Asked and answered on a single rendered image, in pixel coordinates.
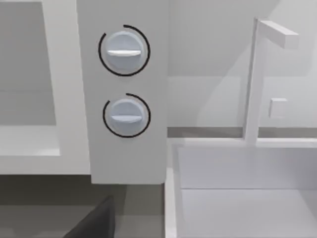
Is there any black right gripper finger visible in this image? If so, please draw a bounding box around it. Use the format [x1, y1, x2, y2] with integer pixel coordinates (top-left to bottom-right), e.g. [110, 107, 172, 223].
[63, 195, 115, 238]

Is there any pale blue microwave knob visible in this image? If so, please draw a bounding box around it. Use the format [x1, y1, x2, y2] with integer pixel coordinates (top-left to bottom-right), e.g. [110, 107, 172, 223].
[107, 98, 145, 133]
[105, 31, 145, 70]

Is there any pale microwave oven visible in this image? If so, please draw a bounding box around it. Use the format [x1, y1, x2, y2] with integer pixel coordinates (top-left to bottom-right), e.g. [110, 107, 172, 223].
[0, 0, 170, 185]

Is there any white sink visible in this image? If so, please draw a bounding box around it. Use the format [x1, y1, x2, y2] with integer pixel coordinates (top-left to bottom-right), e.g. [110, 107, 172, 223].
[164, 137, 317, 238]

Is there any tall white tap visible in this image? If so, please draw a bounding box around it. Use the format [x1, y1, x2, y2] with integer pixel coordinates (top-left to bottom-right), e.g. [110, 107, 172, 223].
[243, 17, 299, 148]

